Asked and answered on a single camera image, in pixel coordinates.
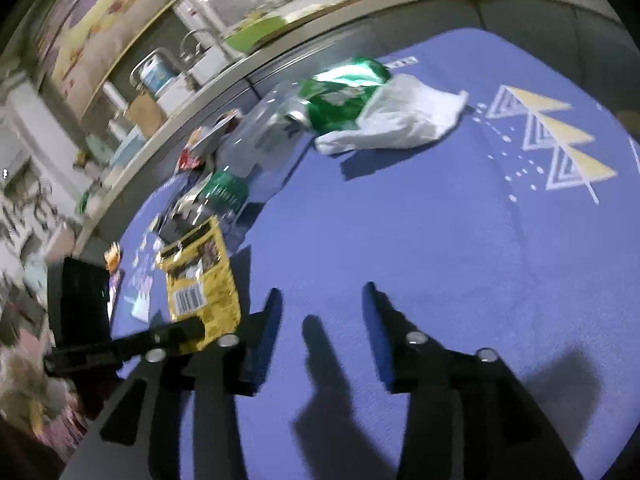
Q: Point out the green white snack wrapper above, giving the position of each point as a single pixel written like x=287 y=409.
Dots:
x=352 y=72

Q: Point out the white box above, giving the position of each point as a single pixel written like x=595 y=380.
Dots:
x=207 y=67

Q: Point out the red white wrapper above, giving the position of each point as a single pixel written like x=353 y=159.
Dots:
x=200 y=145

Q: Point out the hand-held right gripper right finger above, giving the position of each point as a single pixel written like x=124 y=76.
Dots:
x=378 y=320

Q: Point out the colourful wall poster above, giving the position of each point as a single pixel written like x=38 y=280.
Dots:
x=100 y=35

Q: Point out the purple printed mat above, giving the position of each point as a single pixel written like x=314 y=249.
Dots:
x=400 y=210

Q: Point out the small orange wrapper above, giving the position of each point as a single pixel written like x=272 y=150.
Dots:
x=112 y=256

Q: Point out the crumpled green can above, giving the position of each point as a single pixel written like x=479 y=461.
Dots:
x=330 y=110

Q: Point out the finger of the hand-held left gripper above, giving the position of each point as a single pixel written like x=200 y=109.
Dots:
x=165 y=337

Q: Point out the yellow snack packet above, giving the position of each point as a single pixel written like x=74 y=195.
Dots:
x=200 y=280

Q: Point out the white plastic bag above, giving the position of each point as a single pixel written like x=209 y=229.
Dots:
x=400 y=115

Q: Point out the brown cardboard box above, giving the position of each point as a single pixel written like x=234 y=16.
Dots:
x=145 y=112

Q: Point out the dark foil wrapper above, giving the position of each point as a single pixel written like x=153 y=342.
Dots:
x=177 y=222

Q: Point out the green cutting board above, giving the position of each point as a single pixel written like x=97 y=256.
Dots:
x=255 y=34

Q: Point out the clear plastic bottle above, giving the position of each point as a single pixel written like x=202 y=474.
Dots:
x=250 y=152

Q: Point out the blue white canister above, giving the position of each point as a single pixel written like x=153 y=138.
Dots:
x=155 y=74

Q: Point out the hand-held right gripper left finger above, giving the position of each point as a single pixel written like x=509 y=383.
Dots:
x=269 y=316

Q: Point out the metal faucet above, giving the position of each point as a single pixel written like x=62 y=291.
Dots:
x=192 y=40

